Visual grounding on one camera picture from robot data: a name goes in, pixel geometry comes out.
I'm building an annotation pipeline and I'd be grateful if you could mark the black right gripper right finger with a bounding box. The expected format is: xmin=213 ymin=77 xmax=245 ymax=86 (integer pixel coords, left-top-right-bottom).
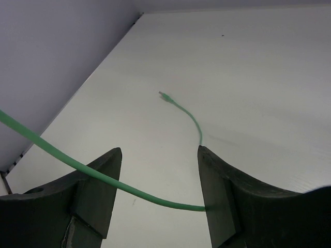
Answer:
xmin=198 ymin=146 xmax=330 ymax=247

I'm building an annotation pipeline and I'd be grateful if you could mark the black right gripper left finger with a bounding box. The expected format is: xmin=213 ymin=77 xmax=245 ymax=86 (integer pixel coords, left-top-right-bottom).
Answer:
xmin=0 ymin=147 xmax=123 ymax=248

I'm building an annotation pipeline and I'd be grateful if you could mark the green headphone cable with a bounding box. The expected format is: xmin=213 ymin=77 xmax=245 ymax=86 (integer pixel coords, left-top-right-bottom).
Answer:
xmin=0 ymin=90 xmax=207 ymax=212

